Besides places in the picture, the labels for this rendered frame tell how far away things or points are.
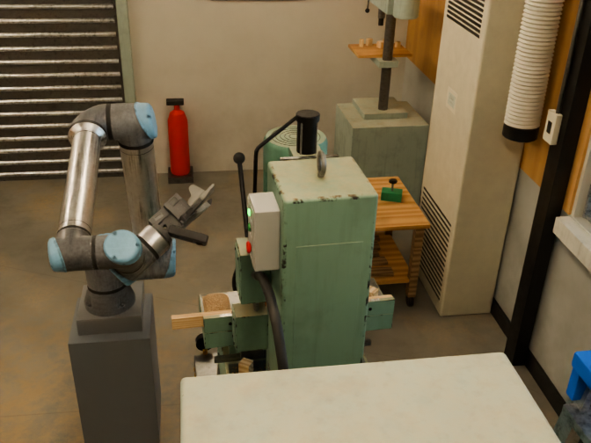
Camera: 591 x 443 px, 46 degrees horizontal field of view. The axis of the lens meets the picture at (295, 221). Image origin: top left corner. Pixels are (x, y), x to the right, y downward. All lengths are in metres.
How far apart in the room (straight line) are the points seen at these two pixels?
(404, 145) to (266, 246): 2.81
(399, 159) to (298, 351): 2.74
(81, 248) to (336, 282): 0.66
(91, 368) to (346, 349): 1.29
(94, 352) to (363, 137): 2.20
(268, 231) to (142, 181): 0.87
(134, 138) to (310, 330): 0.91
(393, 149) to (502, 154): 1.07
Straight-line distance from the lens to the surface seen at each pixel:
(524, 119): 3.16
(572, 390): 1.89
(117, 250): 1.82
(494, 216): 3.57
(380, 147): 4.29
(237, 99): 5.07
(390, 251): 3.96
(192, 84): 5.02
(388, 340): 3.59
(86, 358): 2.78
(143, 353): 2.76
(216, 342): 2.16
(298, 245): 1.58
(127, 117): 2.25
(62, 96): 5.08
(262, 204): 1.59
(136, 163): 2.33
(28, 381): 3.49
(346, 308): 1.72
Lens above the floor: 2.22
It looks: 29 degrees down
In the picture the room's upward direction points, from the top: 2 degrees clockwise
